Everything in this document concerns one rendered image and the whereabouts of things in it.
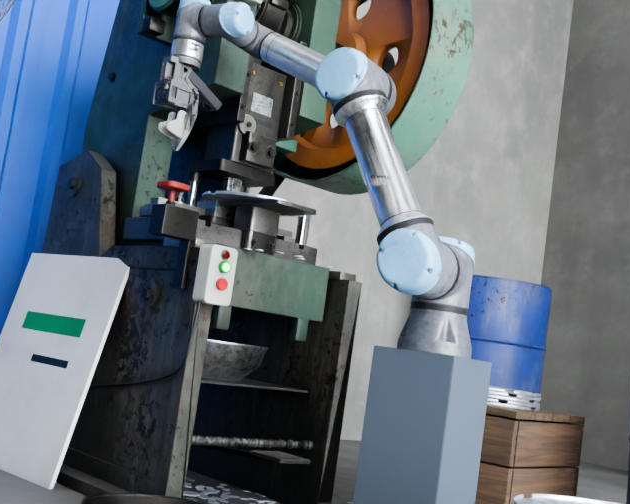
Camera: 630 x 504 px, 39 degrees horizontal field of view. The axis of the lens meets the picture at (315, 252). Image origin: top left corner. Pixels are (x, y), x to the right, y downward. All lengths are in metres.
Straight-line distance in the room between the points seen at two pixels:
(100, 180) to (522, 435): 1.32
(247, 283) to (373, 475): 0.66
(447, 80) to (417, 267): 1.01
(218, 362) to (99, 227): 0.52
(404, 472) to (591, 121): 4.27
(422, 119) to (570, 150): 3.33
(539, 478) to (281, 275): 0.81
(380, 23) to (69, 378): 1.38
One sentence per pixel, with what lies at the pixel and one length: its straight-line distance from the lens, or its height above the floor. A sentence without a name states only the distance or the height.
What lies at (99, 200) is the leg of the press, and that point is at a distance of 2.53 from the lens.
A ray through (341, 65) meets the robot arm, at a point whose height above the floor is 1.00.
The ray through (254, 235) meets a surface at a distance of 2.30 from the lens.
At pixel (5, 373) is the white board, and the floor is 0.24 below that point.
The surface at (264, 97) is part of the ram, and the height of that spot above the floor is 1.09.
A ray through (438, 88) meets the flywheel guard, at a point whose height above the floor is 1.19.
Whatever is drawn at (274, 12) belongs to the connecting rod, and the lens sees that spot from 2.55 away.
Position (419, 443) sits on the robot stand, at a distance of 1.73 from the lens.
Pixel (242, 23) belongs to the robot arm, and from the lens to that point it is 2.08.
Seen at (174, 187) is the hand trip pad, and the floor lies 0.75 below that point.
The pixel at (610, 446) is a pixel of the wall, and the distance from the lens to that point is 5.39.
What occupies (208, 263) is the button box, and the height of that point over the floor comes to 0.58.
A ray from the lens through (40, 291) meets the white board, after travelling 2.63.
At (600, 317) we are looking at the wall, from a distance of 5.47.
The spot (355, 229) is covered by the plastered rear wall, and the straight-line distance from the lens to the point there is 4.43.
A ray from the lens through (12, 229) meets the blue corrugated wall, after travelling 3.38.
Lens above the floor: 0.43
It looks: 6 degrees up
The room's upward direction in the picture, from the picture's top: 8 degrees clockwise
